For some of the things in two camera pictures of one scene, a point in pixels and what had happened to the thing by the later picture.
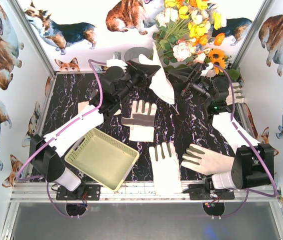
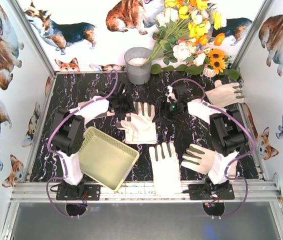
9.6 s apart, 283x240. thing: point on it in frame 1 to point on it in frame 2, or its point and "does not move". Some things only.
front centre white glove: [166, 169] does not move
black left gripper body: [133, 75] to [125, 104]
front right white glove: [208, 163] does not move
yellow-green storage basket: [102, 158] does not move
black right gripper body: [190, 81] to [166, 109]
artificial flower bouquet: [184, 32] does not move
